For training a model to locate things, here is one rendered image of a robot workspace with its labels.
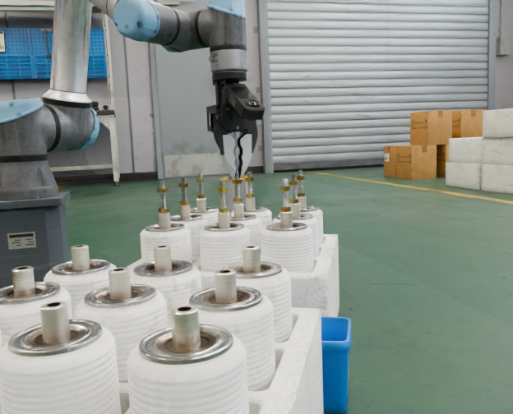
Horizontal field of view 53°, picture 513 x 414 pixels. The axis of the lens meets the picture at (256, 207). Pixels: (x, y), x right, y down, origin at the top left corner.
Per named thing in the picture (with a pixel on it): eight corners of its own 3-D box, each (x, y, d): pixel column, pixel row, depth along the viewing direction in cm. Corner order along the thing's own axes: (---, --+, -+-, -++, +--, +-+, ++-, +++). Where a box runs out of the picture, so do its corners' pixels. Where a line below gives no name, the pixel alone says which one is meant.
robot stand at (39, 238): (-15, 336, 117) (-30, 204, 113) (4, 310, 134) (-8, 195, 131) (72, 326, 121) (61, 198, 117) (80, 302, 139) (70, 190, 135)
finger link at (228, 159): (226, 177, 112) (225, 134, 111) (237, 178, 107) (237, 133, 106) (212, 177, 111) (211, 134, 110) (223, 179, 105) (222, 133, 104)
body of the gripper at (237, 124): (238, 133, 114) (236, 77, 113) (256, 132, 107) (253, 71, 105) (206, 135, 111) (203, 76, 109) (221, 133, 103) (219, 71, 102)
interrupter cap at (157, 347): (122, 365, 39) (121, 356, 39) (161, 329, 47) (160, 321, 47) (218, 371, 38) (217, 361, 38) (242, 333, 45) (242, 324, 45)
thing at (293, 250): (269, 313, 103) (265, 223, 101) (317, 315, 101) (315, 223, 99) (259, 330, 94) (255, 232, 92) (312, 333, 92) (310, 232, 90)
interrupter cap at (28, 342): (-13, 357, 42) (-14, 349, 42) (44, 324, 49) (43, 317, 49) (71, 362, 40) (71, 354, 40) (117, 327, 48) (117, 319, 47)
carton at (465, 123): (484, 142, 475) (485, 108, 471) (461, 143, 471) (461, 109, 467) (465, 142, 504) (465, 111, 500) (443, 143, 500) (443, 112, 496)
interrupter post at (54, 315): (35, 346, 44) (32, 308, 43) (53, 335, 46) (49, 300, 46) (61, 347, 43) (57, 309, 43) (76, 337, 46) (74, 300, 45)
